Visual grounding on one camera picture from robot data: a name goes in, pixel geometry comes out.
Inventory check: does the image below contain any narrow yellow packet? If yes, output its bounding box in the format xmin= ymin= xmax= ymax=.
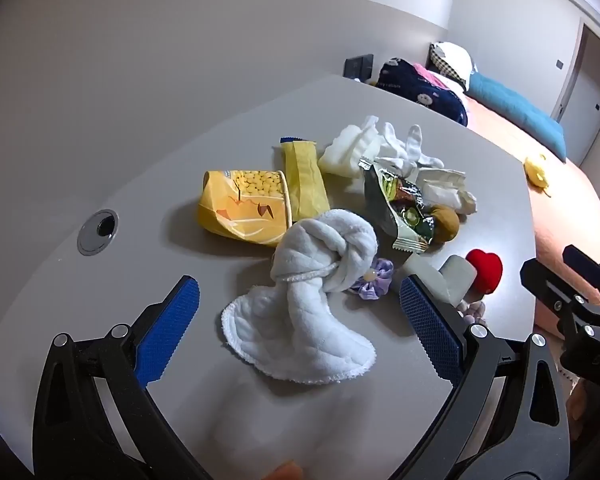
xmin=272 ymin=136 xmax=331 ymax=223

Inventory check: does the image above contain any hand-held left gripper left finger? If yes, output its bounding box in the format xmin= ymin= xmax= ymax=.
xmin=32 ymin=275 xmax=216 ymax=480

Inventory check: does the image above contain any pink cloth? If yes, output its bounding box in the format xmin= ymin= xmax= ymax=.
xmin=412 ymin=62 xmax=468 ymax=93

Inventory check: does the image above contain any crumpled white paper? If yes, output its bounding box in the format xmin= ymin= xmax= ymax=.
xmin=415 ymin=167 xmax=478 ymax=215

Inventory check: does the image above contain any orange bed sheet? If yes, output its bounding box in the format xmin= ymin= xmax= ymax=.
xmin=465 ymin=95 xmax=600 ymax=331

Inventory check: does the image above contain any navy printed blanket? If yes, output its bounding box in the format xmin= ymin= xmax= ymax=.
xmin=375 ymin=57 xmax=470 ymax=126

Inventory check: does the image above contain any red heart plush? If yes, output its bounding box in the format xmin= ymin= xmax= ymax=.
xmin=466 ymin=248 xmax=503 ymax=295

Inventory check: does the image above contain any yellow duck toy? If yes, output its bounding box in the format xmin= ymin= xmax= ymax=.
xmin=524 ymin=155 xmax=553 ymax=196

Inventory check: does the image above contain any grey cable grommet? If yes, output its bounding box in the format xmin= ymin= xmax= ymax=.
xmin=77 ymin=208 xmax=119 ymax=256

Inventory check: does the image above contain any person's left hand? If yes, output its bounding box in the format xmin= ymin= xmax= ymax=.
xmin=260 ymin=462 xmax=305 ymax=480

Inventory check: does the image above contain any beige bead bracelet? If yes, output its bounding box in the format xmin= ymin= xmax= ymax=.
xmin=455 ymin=297 xmax=488 ymax=328

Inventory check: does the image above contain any purple scrunchie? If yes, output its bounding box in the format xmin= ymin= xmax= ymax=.
xmin=349 ymin=258 xmax=396 ymax=301

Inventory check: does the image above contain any green snack wrapper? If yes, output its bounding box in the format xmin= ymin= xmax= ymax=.
xmin=357 ymin=157 xmax=436 ymax=252

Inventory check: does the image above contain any checked pillow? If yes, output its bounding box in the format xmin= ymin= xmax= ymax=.
xmin=428 ymin=41 xmax=476 ymax=91

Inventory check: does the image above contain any teal blanket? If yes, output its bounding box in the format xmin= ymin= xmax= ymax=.
xmin=467 ymin=72 xmax=567 ymax=161

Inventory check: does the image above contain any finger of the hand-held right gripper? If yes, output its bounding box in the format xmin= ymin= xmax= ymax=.
xmin=520 ymin=258 xmax=600 ymax=396
xmin=562 ymin=244 xmax=600 ymax=293

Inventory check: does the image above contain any black box on floor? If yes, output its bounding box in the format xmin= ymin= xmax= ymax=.
xmin=344 ymin=53 xmax=375 ymax=81

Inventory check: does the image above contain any white knotted towel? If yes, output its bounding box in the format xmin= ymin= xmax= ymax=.
xmin=221 ymin=208 xmax=379 ymax=386

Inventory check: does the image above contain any brown plush ball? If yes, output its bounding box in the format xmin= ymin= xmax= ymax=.
xmin=426 ymin=205 xmax=461 ymax=245

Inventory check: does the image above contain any white socks pile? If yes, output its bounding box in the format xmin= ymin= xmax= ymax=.
xmin=362 ymin=115 xmax=445 ymax=170

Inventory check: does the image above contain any translucent grey box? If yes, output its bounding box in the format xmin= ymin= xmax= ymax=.
xmin=402 ymin=252 xmax=448 ymax=291

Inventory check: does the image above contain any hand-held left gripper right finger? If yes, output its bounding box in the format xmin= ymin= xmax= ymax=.
xmin=399 ymin=274 xmax=573 ymax=480

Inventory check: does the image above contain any yellow snack bag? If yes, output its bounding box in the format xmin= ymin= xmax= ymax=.
xmin=195 ymin=169 xmax=294 ymax=247

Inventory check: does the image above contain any white door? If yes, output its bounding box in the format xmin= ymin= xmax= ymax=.
xmin=555 ymin=22 xmax=600 ymax=171

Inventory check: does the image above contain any grey block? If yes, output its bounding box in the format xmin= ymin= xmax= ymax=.
xmin=440 ymin=255 xmax=477 ymax=306

